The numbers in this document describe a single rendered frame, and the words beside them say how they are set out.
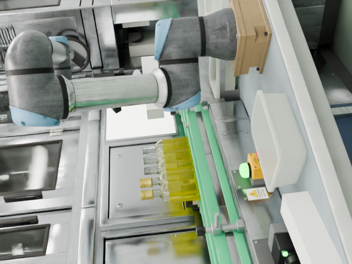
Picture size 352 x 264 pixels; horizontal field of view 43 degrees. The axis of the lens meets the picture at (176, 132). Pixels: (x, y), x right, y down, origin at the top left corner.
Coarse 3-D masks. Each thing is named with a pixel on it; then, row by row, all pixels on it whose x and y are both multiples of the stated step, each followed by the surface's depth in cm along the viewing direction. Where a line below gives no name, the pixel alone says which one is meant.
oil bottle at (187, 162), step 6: (162, 162) 159; (168, 162) 159; (174, 162) 159; (180, 162) 159; (186, 162) 159; (192, 162) 158; (162, 168) 157; (168, 168) 157; (174, 168) 157; (180, 168) 157
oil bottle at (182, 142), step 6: (174, 138) 170; (180, 138) 170; (186, 138) 170; (156, 144) 169; (162, 144) 168; (168, 144) 167; (174, 144) 167; (180, 144) 167; (186, 144) 167; (156, 150) 168
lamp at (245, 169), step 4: (240, 164) 131; (244, 164) 130; (248, 164) 129; (240, 168) 130; (244, 168) 129; (248, 168) 129; (240, 172) 130; (244, 172) 129; (248, 172) 129; (244, 176) 129; (248, 176) 129
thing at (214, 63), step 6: (210, 60) 178; (216, 60) 160; (210, 66) 179; (216, 66) 161; (210, 72) 181; (216, 72) 163; (210, 78) 183; (216, 78) 164; (210, 84) 182; (216, 84) 166; (216, 90) 168; (216, 96) 169
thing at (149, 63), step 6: (144, 60) 164; (150, 60) 164; (156, 60) 164; (144, 66) 163; (150, 66) 163; (156, 66) 163; (144, 72) 161; (150, 72) 161; (150, 108) 153; (156, 108) 153; (162, 108) 153; (150, 114) 155; (156, 114) 156; (162, 114) 156
